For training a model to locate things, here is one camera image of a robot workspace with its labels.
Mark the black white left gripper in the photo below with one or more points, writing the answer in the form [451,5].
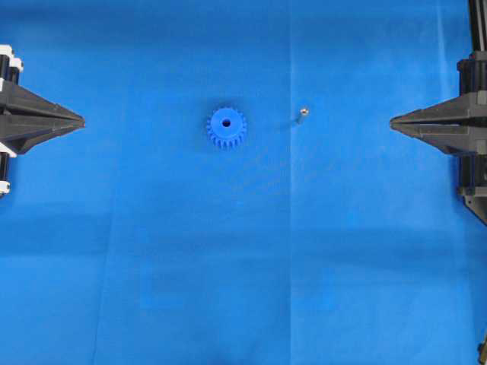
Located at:
[34,119]

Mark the blue cloth mat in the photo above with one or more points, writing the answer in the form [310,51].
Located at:
[135,240]

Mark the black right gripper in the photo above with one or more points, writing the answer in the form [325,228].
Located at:
[468,140]

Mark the small blue plastic gear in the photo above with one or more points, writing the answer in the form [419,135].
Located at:
[226,128]

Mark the black aluminium frame post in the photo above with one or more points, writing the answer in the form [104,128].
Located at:
[477,23]

